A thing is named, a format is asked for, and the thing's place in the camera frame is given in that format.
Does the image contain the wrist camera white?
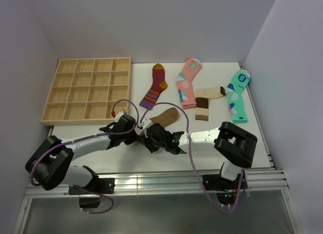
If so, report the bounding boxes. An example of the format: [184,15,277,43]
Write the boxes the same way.
[111,110,127,123]
[135,118,153,135]

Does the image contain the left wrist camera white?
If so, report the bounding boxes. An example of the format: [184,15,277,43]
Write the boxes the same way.
[111,110,127,123]

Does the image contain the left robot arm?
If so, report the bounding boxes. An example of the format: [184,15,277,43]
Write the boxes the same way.
[25,114,137,193]

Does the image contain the tan brown ribbed sock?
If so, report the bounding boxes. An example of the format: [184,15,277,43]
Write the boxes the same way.
[135,107,179,147]

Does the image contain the pink patterned sock pair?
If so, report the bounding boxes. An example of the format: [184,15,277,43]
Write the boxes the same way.
[176,58,201,109]

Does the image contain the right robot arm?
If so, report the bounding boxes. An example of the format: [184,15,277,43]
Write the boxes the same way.
[139,119,257,189]

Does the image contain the cream brown striped sock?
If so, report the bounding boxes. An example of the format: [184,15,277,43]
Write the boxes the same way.
[195,86,226,121]

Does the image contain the wooden compartment tray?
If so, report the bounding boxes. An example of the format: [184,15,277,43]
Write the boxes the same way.
[41,57,131,126]

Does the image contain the maroon purple striped sock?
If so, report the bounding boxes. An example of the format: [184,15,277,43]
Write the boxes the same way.
[139,64,168,109]

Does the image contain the aluminium rail frame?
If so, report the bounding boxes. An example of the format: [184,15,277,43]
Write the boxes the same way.
[15,122,302,233]

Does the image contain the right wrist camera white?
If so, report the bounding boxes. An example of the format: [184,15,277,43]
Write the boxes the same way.
[135,118,153,135]

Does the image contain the mint green patterned sock pair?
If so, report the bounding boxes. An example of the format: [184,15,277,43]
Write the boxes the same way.
[225,70,250,124]

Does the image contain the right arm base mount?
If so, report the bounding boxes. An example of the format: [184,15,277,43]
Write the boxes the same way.
[202,173,248,192]

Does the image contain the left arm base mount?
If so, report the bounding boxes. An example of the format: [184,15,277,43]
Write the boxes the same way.
[68,178,115,210]

